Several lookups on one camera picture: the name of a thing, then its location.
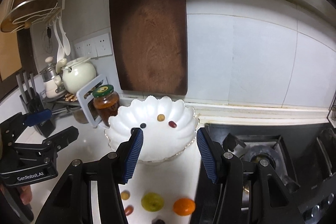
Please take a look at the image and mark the dark wooden cutting board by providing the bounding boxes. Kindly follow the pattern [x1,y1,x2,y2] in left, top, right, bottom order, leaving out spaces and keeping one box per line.
[109,0,188,96]

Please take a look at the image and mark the yellow longan in bowl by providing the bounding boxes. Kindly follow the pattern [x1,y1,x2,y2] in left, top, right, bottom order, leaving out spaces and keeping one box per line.
[157,114,165,122]

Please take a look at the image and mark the yellow longan fruit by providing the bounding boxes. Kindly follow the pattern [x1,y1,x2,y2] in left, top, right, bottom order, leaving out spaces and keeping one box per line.
[121,190,130,201]

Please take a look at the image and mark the black gas stove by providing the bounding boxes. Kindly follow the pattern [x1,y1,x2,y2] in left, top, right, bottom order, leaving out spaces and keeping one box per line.
[191,123,335,223]

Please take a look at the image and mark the green apple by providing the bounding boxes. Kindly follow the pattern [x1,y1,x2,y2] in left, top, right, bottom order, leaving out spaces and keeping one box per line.
[141,192,165,212]

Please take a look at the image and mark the black knife block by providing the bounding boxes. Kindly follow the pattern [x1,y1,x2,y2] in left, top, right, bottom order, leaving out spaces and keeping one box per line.
[16,71,55,138]

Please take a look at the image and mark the white scalloped fruit bowl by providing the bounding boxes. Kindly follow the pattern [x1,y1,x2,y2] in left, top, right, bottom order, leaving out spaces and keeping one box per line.
[105,96,199,164]

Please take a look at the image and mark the cream ceramic teapot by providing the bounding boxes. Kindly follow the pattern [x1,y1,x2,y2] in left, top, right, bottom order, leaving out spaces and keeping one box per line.
[62,57,97,94]

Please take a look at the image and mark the white wall rack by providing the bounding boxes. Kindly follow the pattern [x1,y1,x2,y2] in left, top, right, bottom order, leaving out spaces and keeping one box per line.
[1,0,66,33]

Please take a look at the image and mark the small steel lidded pot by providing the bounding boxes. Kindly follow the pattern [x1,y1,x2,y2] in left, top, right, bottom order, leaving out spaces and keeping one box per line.
[41,56,64,99]

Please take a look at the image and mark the red jujube in bowl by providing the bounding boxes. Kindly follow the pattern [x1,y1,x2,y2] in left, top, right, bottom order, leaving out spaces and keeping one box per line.
[169,121,177,128]

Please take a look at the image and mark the white hanging spoon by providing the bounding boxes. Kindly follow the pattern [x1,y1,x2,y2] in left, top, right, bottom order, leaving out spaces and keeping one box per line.
[52,14,71,62]

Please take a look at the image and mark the orange tangerine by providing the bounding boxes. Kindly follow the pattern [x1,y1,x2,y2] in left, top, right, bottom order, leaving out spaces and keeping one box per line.
[173,198,196,216]

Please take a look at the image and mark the glass jar green lid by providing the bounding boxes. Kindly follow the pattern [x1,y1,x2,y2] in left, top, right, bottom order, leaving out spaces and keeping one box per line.
[93,84,120,127]

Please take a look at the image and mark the dark grape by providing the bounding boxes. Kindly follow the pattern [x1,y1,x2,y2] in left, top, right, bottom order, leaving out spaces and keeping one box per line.
[153,219,165,224]

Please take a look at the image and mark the wall power sockets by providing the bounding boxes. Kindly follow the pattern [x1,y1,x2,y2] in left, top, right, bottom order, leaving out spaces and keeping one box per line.
[75,33,113,58]

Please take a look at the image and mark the person left hand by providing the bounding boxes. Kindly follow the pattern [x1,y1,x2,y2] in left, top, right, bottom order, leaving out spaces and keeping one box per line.
[18,185,33,205]

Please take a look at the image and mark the red cherry tomato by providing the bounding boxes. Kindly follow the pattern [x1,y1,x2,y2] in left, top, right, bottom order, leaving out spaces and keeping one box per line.
[124,205,134,216]

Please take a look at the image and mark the white picture frame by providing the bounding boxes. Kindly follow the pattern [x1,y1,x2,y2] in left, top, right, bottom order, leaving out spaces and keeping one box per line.
[76,74,108,128]

